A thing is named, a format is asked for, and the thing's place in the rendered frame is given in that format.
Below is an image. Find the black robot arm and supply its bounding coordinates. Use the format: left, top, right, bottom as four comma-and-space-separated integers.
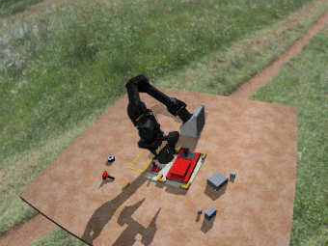
125, 74, 194, 150

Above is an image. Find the black toy car tyre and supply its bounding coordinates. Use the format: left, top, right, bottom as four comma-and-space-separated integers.
107, 154, 115, 163

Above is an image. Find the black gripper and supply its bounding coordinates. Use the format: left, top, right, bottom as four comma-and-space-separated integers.
137, 123, 180, 155

